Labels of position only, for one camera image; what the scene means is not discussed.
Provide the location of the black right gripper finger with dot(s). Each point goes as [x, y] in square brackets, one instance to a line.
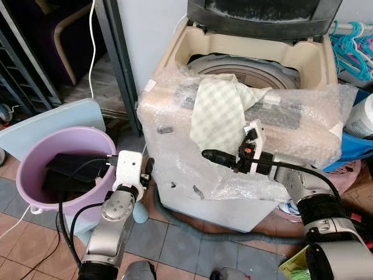
[230, 165]
[217, 155]

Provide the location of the pale green checked cloth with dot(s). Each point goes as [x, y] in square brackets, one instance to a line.
[218, 111]

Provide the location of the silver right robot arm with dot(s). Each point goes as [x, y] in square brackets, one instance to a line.
[332, 245]

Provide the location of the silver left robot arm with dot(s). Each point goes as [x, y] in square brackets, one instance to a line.
[111, 233]

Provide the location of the beige top-loading washing machine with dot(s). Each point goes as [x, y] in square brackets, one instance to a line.
[233, 207]

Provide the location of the teal plastic clothes hanger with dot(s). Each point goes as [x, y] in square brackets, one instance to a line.
[347, 49]

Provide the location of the pink plastic clothes hanger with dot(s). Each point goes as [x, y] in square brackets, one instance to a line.
[367, 45]

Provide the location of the clear bubble wrap sheet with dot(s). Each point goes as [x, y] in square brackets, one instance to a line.
[175, 151]

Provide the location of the white sports shoe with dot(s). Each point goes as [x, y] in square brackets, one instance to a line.
[291, 207]

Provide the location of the black cloth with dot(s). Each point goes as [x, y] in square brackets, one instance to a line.
[70, 169]

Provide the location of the grey robot left foot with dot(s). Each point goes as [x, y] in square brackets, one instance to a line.
[137, 271]

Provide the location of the pink plastic stool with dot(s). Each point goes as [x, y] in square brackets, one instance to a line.
[347, 175]

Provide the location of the blue plastic basin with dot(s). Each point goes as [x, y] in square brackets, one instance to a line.
[355, 150]

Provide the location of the light blue plastic stool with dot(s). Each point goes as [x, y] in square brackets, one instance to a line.
[52, 119]

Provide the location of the purple plastic bucket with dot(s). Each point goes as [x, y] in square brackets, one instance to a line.
[35, 151]

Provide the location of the yellow green plastic item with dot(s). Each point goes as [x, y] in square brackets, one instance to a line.
[294, 265]

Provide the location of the white bottle with green cap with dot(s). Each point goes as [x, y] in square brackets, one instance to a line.
[361, 116]

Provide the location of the dark grey washer lid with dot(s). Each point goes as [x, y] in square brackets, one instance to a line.
[262, 17]

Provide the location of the dark armchair with wooden arm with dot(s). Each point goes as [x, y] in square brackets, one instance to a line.
[58, 35]

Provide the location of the dark metal folding gate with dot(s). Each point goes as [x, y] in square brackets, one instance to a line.
[11, 76]

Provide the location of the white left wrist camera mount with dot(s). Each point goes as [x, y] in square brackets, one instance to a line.
[128, 166]

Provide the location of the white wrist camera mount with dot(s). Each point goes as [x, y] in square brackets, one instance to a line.
[128, 166]
[254, 134]

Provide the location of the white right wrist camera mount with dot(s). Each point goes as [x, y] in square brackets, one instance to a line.
[254, 134]

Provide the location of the dark grey door post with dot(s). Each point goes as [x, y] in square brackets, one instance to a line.
[119, 58]

